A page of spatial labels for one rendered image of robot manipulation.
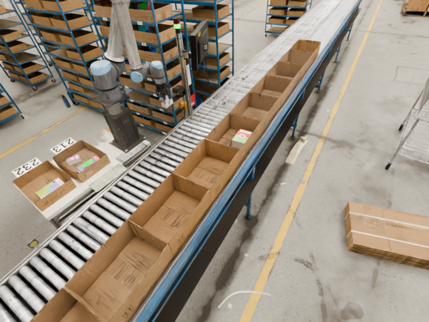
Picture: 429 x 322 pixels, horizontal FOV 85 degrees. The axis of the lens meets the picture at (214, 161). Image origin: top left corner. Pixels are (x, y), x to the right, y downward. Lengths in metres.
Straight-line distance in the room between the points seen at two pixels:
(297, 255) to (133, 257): 1.50
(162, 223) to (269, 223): 1.31
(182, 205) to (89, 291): 0.65
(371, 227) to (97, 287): 2.24
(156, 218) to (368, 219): 1.97
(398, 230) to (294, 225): 0.89
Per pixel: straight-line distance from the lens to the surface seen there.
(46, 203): 2.14
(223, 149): 1.72
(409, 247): 2.70
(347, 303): 2.40
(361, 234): 2.57
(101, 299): 1.44
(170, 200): 1.60
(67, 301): 1.45
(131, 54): 1.95
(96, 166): 2.18
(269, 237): 2.45
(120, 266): 1.48
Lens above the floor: 2.14
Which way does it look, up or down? 44 degrees down
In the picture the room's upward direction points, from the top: 5 degrees counter-clockwise
